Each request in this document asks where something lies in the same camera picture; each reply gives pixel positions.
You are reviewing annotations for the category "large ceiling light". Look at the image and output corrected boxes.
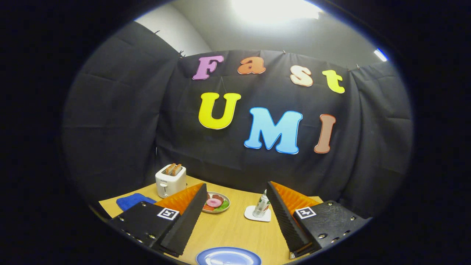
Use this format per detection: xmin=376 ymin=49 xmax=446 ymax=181
xmin=230 ymin=0 xmax=324 ymax=24

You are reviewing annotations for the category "clear plastic bottle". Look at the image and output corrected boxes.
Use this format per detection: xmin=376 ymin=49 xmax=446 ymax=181
xmin=252 ymin=190 xmax=271 ymax=218

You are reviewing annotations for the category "white toaster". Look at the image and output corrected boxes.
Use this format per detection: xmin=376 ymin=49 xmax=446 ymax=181
xmin=155 ymin=164 xmax=187 ymax=199

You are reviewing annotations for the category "blue round plate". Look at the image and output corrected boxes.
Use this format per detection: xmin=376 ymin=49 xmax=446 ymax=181
xmin=195 ymin=247 xmax=262 ymax=265

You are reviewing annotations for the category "grey food plate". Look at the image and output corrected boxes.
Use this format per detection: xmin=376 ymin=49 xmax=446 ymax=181
xmin=202 ymin=191 xmax=231 ymax=214

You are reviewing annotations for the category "white square coaster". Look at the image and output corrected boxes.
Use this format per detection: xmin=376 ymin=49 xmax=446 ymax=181
xmin=244 ymin=205 xmax=272 ymax=223

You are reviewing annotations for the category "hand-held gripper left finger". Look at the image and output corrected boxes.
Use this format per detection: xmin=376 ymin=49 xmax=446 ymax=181
xmin=109 ymin=183 xmax=208 ymax=257

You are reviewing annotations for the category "blue folded towel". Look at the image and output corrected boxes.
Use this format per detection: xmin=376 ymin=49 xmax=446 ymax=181
xmin=116 ymin=193 xmax=157 ymax=212

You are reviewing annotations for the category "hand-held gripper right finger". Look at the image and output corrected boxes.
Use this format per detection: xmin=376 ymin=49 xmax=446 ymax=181
xmin=266 ymin=181 xmax=371 ymax=259

